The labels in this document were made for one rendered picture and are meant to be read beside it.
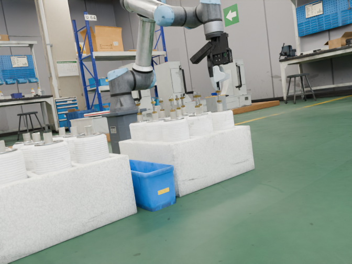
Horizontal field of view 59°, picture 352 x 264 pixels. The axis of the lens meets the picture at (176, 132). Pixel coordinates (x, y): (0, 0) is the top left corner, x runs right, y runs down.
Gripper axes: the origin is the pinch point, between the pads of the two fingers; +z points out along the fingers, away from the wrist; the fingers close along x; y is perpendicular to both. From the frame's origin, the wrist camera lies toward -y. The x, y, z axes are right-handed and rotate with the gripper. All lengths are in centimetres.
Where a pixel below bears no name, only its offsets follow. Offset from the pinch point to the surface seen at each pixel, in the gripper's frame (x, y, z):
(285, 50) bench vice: 440, -28, -53
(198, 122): -15.1, -2.8, 12.1
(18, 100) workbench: 260, -477, -36
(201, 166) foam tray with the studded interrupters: -21.7, -1.1, 27.1
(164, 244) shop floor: -62, 5, 35
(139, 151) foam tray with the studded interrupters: -22.1, -25.8, 20.4
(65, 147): -59, -23, 11
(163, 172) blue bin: -40.1, -5.6, 23.9
